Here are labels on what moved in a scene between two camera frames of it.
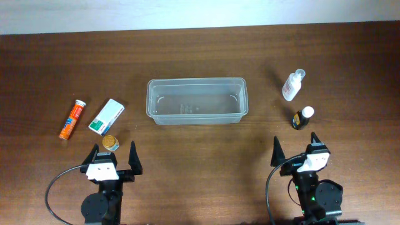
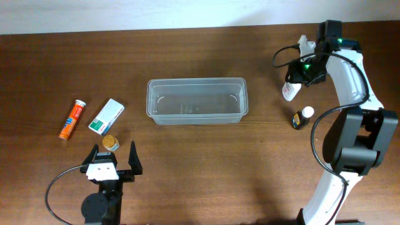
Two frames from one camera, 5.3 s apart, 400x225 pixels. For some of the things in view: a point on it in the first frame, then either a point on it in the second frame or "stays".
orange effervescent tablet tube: [72, 120] stays
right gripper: [277, 155] → [295, 75]
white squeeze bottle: [292, 84] stays
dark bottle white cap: [301, 118] stays
